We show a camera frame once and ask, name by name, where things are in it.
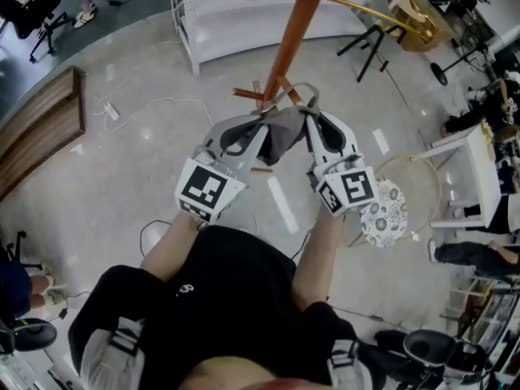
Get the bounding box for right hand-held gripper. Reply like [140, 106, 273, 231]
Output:
[304, 110, 381, 219]

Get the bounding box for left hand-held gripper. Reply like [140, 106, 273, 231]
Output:
[174, 114, 270, 223]

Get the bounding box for grey cap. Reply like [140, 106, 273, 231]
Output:
[254, 82, 322, 168]

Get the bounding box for orange wooden coat rack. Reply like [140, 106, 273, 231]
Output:
[231, 0, 339, 174]

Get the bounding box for person's right forearm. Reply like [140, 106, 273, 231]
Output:
[291, 206, 347, 313]

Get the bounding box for person's left forearm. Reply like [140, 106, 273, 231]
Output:
[140, 210, 206, 284]

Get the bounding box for white metal shelf rack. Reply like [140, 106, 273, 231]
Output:
[169, 0, 369, 76]

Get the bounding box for floral round seat cushion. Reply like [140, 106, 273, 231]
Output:
[358, 179, 410, 249]

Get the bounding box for black round floor stand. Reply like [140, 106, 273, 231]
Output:
[429, 49, 495, 87]

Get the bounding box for gold round table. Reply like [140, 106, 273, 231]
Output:
[381, 0, 458, 53]

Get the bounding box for white side table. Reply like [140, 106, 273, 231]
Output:
[418, 126, 504, 229]

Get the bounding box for person's black shirt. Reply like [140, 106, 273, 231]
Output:
[67, 224, 387, 390]

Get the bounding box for brown wooden bench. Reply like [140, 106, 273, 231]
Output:
[0, 66, 87, 202]

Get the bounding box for black padded chair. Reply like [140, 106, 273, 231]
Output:
[373, 327, 491, 384]

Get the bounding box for black office chair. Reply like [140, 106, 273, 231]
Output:
[0, 0, 70, 63]

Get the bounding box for white power cable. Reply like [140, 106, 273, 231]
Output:
[93, 80, 215, 133]

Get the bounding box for black floor cable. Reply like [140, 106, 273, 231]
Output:
[139, 219, 176, 259]

